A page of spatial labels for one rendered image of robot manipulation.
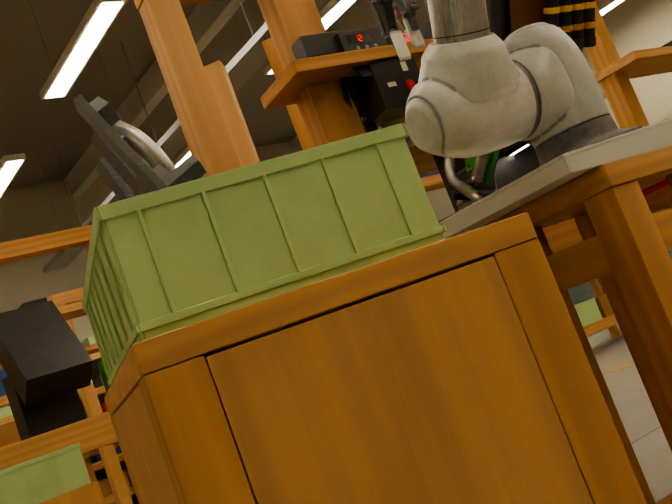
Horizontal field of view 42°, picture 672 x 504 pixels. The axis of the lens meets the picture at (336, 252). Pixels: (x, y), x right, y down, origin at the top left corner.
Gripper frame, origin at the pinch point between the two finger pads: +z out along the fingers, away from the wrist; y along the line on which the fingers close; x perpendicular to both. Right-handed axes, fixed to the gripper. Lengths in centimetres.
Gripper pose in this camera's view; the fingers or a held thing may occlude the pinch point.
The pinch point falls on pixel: (407, 40)
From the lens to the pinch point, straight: 201.6
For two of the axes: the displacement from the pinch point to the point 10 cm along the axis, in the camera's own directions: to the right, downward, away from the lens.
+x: 8.3, -2.4, 5.1
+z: 3.5, 9.3, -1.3
